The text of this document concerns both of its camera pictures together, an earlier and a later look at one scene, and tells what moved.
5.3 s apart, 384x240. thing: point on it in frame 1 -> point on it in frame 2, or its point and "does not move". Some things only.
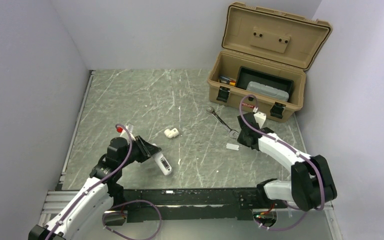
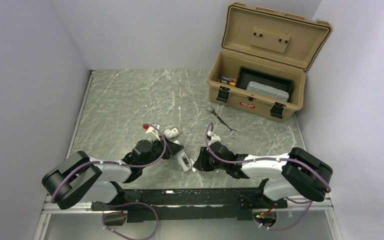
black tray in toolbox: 245,75 does not move
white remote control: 162,162 -> 184,160
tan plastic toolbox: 264,54 does not move
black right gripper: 241,140 -> 201,163
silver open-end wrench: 211,109 does not move
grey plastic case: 268,90 does not move
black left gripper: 146,149 -> 172,149
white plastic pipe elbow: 171,133 does not move
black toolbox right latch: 277,110 does not move
